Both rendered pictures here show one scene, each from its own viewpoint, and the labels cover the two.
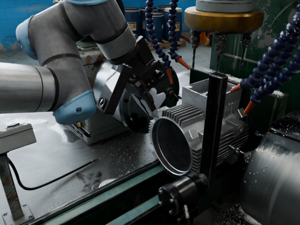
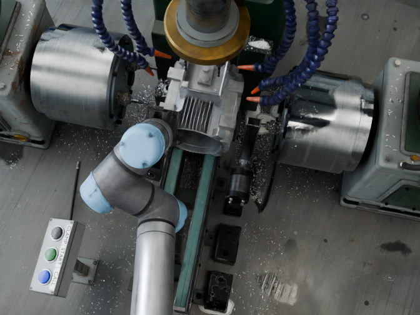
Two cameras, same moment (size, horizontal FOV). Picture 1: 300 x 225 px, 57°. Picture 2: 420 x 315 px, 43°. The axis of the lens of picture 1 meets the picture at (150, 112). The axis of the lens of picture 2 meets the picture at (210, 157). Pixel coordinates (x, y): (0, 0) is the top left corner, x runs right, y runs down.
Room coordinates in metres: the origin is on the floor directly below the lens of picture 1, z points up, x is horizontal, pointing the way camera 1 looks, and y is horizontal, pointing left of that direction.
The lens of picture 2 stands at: (0.22, 0.25, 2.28)
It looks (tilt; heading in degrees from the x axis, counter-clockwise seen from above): 71 degrees down; 315
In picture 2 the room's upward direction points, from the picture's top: 4 degrees clockwise
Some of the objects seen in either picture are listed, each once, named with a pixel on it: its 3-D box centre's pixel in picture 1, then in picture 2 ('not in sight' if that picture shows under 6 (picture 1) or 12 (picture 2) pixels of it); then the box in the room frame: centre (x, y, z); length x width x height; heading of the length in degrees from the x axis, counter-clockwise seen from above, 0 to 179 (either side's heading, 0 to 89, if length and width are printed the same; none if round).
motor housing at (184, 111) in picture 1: (197, 134); (200, 106); (0.65, -0.13, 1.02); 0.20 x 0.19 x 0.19; 127
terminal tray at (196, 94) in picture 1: (210, 99); (204, 76); (0.67, -0.16, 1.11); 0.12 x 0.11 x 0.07; 127
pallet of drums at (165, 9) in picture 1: (152, 27); not in sight; (5.94, -0.05, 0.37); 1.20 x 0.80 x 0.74; 113
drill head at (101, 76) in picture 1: (127, 86); (68, 73); (0.94, 0.08, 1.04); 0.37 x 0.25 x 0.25; 38
